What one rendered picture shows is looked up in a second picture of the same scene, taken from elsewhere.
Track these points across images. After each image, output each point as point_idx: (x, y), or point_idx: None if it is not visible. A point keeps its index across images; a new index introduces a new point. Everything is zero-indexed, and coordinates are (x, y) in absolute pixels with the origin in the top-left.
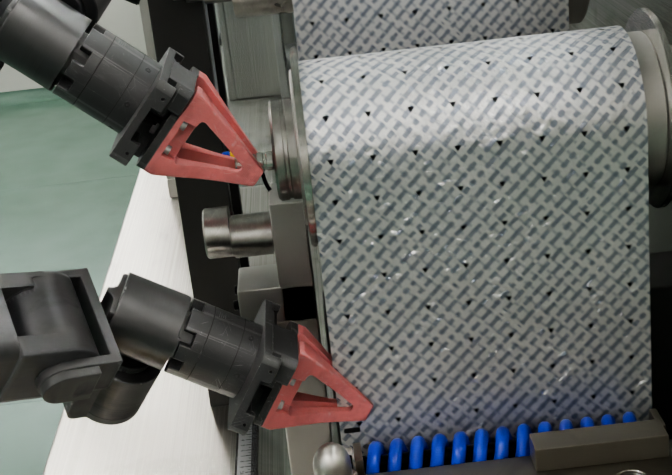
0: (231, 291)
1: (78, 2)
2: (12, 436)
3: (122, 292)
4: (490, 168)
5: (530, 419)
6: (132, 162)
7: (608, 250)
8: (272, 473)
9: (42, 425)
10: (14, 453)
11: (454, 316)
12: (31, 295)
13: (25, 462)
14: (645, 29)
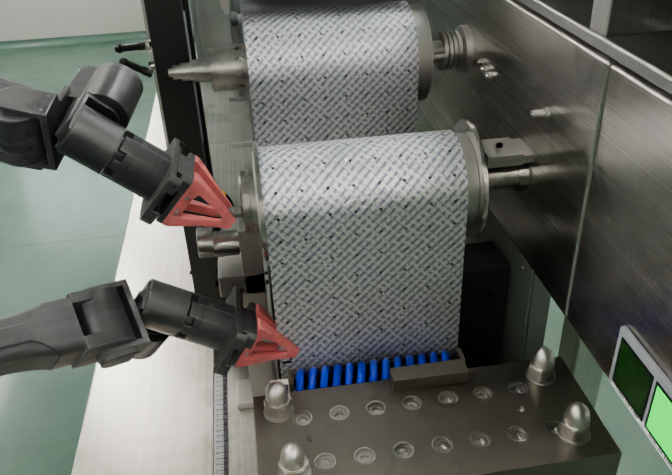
0: None
1: (115, 114)
2: (74, 260)
3: (148, 295)
4: (374, 223)
5: (389, 353)
6: None
7: (440, 266)
8: None
9: (91, 254)
10: (75, 271)
11: (349, 302)
12: (91, 304)
13: (82, 277)
14: (468, 135)
